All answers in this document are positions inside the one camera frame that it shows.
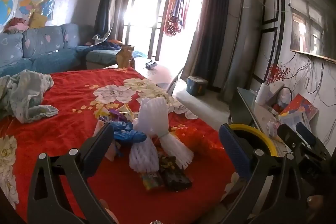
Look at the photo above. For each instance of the blue sofa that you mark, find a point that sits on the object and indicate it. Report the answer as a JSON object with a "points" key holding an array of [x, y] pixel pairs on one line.
{"points": [[39, 50]]}

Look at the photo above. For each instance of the person's right hand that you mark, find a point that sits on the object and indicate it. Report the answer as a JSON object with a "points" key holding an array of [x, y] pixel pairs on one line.
{"points": [[315, 201]]}

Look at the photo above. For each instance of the glass top side table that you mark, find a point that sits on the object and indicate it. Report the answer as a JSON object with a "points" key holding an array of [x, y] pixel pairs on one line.
{"points": [[244, 106]]}

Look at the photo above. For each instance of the yellow pillow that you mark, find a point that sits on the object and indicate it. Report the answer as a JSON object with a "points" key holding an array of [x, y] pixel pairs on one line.
{"points": [[37, 20]]}

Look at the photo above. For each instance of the pale green crumpled cloth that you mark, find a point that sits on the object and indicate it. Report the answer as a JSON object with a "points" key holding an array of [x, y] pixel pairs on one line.
{"points": [[23, 92]]}

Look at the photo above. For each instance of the purple candy wrapper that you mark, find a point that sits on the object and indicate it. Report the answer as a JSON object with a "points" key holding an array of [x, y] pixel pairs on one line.
{"points": [[119, 115]]}

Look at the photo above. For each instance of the red colourful snack wrapper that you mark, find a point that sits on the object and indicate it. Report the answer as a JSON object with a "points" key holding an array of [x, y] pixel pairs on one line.
{"points": [[152, 181]]}

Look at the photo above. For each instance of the hanging colourful clothes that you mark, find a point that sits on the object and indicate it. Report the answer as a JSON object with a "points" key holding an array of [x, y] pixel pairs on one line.
{"points": [[176, 14]]}

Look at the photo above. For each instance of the red floral blanket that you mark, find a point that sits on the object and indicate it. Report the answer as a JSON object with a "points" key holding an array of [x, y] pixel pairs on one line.
{"points": [[65, 98]]}

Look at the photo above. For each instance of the yellow white snack wrapper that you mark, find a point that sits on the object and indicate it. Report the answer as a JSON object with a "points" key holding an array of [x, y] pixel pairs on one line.
{"points": [[102, 115]]}

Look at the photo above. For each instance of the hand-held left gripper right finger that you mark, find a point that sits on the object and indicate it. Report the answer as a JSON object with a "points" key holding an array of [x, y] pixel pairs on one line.
{"points": [[233, 150]]}

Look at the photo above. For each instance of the colourful map poster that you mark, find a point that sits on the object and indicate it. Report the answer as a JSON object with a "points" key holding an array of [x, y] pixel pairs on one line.
{"points": [[29, 5]]}

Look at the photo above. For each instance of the dark wide curtain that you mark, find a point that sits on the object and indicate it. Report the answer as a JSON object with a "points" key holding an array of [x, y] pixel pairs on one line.
{"points": [[212, 16]]}

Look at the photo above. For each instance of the pile of colourful clothes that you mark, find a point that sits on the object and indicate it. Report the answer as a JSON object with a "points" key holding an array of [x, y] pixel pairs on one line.
{"points": [[15, 24]]}

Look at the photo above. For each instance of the grey tower air conditioner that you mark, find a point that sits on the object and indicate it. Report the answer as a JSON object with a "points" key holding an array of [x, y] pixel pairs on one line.
{"points": [[245, 43]]}

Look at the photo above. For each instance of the world map poster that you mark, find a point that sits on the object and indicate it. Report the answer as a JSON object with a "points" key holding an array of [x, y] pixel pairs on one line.
{"points": [[6, 8]]}

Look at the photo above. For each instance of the blue plastic glove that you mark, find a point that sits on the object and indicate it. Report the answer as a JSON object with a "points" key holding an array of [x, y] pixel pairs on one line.
{"points": [[131, 136]]}

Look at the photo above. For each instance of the brown paper bag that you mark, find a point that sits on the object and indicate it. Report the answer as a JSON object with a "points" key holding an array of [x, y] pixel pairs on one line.
{"points": [[125, 56]]}

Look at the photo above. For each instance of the red printed box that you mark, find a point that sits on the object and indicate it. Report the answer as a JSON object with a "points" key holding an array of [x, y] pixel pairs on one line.
{"points": [[302, 108]]}

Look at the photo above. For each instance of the wall mounted television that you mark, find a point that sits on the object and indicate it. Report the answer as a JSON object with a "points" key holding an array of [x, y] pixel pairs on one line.
{"points": [[312, 19]]}

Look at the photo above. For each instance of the dark narrow curtain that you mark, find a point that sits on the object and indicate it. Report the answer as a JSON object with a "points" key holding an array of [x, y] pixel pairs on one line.
{"points": [[106, 3]]}

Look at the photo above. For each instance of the folded newspaper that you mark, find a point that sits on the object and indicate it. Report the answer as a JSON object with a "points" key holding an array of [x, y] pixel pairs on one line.
{"points": [[292, 117]]}

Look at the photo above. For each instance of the red artificial flowers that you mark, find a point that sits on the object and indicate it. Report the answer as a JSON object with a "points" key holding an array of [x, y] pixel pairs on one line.
{"points": [[278, 74]]}

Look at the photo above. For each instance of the white paper towel roll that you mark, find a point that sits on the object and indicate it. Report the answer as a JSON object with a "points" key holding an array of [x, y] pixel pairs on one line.
{"points": [[263, 94]]}

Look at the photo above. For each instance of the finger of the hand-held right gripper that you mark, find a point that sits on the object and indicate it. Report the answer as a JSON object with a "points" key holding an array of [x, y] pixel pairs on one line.
{"points": [[287, 134], [305, 133]]}

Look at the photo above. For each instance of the blue storage box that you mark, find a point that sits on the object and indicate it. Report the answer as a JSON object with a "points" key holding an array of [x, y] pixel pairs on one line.
{"points": [[197, 86]]}

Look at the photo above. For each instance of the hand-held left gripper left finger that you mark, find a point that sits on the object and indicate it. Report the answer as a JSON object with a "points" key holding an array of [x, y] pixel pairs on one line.
{"points": [[99, 146]]}

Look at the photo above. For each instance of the blue clothes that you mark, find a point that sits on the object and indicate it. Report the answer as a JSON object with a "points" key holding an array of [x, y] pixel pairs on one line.
{"points": [[102, 46]]}

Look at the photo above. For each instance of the white foam fruit net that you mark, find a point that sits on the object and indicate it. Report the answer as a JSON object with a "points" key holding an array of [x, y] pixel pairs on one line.
{"points": [[152, 119], [143, 155]]}

